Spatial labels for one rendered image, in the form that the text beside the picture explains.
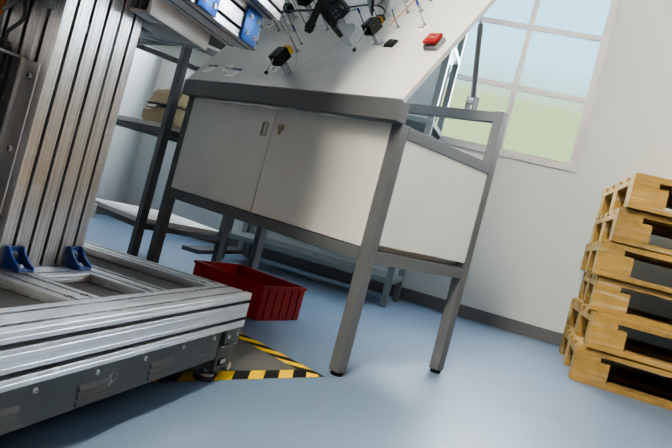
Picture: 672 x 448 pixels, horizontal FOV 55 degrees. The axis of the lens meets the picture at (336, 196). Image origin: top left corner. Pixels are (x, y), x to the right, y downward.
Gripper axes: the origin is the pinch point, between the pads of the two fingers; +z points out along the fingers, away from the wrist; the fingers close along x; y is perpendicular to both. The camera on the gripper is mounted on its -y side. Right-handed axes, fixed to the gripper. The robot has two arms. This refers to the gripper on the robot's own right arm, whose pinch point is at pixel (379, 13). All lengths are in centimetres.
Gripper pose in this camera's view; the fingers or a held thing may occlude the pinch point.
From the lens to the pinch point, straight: 237.4
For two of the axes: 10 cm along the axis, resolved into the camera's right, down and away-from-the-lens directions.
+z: 0.8, 9.3, 3.6
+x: -6.8, -2.1, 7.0
